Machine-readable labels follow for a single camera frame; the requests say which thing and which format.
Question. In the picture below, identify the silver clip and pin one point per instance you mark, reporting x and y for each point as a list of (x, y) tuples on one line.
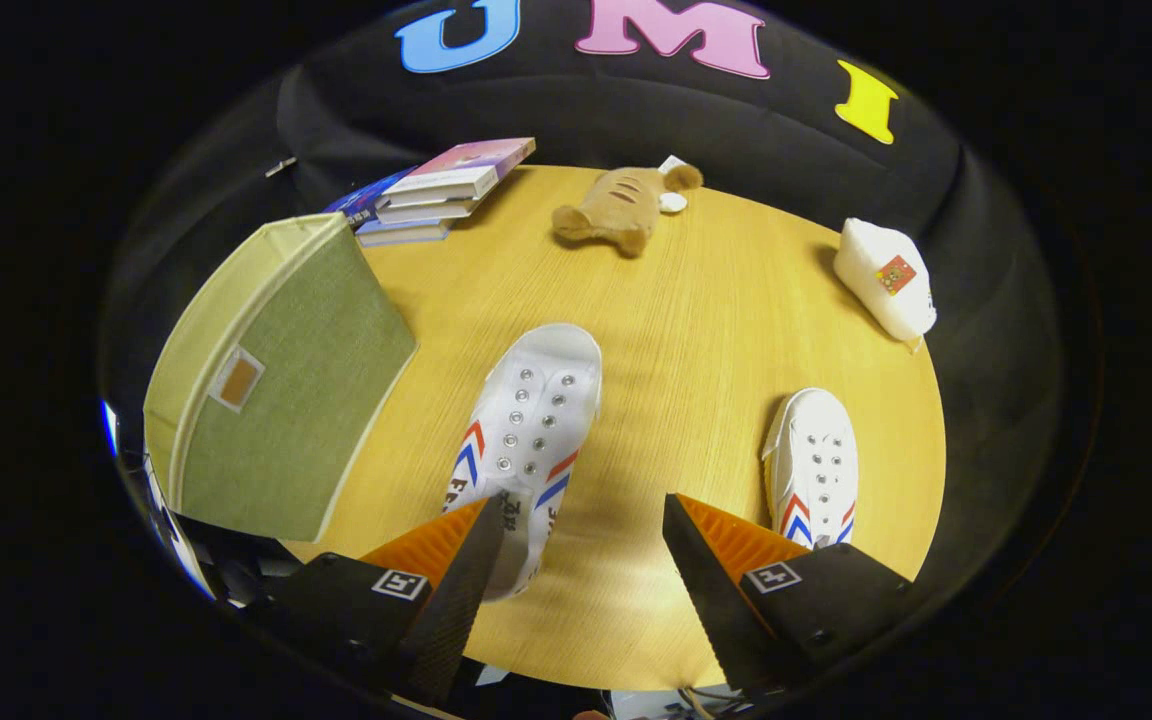
[(280, 166)]

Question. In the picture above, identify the pink cover book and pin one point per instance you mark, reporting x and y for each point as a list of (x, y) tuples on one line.
[(466, 160)]

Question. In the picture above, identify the dark blue book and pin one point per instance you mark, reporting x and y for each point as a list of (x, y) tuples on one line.
[(366, 200)]

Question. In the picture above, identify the white book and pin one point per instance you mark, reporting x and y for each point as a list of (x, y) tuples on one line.
[(426, 212)]

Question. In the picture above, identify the white canvas shoe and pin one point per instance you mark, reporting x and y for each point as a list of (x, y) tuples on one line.
[(536, 400), (814, 440)]

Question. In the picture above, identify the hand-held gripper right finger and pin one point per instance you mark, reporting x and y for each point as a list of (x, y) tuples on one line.
[(711, 600)]

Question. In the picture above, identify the green fabric storage box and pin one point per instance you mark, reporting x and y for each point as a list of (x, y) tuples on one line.
[(296, 400)]

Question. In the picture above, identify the light blue book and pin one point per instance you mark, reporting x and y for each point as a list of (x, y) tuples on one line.
[(401, 235)]

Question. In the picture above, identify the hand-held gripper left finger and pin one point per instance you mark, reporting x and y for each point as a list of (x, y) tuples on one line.
[(456, 610)]

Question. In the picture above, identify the white pouch with red label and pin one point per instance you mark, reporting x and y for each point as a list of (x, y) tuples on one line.
[(881, 280)]

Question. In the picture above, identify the brown plush toy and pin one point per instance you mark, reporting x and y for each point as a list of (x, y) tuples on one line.
[(616, 205)]

